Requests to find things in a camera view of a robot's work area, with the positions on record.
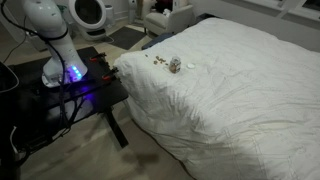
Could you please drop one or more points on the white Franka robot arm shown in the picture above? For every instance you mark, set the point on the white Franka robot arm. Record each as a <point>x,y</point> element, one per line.
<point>50,16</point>

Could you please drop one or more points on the small crumpled grey object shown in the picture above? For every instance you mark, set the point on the small crumpled grey object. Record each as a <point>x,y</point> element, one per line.
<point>174,65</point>

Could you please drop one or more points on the elongated brown nut cluster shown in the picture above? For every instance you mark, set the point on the elongated brown nut cluster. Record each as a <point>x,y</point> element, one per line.
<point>160,59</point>

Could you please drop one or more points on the white round jar lid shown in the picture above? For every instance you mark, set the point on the white round jar lid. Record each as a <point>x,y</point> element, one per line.
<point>190,66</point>

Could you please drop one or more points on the dark blue mattress base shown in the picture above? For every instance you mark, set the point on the dark blue mattress base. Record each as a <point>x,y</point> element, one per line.
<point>156,40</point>

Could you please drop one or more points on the black robot table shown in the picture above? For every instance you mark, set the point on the black robot table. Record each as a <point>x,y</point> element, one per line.
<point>110,93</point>

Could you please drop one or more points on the red black clamp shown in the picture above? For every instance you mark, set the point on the red black clamp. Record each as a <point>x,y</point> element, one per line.
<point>97,57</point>
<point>108,76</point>

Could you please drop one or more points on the dark floor mat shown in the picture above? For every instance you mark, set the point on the dark floor mat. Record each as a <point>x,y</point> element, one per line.
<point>126,36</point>

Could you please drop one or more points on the white armchair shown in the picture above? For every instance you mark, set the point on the white armchair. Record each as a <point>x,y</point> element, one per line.
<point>170,21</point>

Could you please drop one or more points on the white bed duvet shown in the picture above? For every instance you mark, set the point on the white bed duvet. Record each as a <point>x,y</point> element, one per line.
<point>233,100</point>

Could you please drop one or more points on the tall white appliance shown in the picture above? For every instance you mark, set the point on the tall white appliance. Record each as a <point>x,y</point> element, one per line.
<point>132,10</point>

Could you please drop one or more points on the small white bin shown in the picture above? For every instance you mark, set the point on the small white bin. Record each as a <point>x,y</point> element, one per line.
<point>110,15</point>

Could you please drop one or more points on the round white appliance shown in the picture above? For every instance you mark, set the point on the round white appliance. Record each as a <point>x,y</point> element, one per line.
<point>87,15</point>

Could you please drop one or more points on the black rounded object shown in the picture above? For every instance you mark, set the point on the black rounded object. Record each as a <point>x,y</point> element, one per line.
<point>6,80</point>

